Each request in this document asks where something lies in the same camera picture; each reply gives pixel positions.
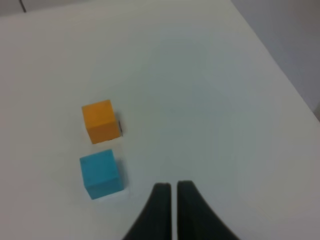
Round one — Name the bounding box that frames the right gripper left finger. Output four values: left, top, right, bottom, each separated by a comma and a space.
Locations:
123, 183, 172, 240

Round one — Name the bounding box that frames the loose blue cube block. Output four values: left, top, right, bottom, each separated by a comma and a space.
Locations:
79, 149, 125, 200

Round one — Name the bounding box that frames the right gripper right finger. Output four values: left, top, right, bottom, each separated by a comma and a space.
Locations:
177, 180, 238, 240

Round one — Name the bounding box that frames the orange cube block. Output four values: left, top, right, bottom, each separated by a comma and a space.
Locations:
81, 99, 121, 144

